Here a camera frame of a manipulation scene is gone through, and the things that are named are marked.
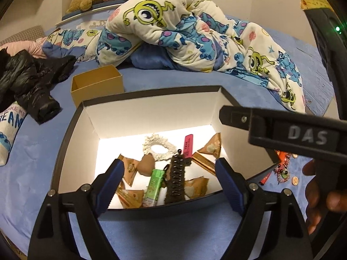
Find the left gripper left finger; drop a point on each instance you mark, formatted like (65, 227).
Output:
(52, 236)

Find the green lighter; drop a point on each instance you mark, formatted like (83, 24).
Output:
(152, 193)

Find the pink lighter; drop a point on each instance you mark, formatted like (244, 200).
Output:
(188, 146)

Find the dark cardboard sorting box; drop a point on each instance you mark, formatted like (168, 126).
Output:
(154, 124)

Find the person's right hand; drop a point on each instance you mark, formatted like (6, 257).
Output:
(336, 201)

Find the copper coin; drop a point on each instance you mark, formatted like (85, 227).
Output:
(295, 180)

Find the orange lighter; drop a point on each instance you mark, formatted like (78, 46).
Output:
(265, 179)

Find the brown triangular snack packet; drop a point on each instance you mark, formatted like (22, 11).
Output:
(213, 146)

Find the black hair claw clip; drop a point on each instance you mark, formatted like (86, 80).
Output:
(175, 178)

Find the white lace scrunchie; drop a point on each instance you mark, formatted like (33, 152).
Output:
(159, 147)

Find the black puffer jacket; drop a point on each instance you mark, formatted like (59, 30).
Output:
(28, 81)

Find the small gold cardboard box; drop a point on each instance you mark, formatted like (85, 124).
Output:
(103, 81)

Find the monster cartoon print duvet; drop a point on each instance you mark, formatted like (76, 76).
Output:
(191, 35)

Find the pink garment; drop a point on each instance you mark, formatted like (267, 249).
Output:
(34, 48)

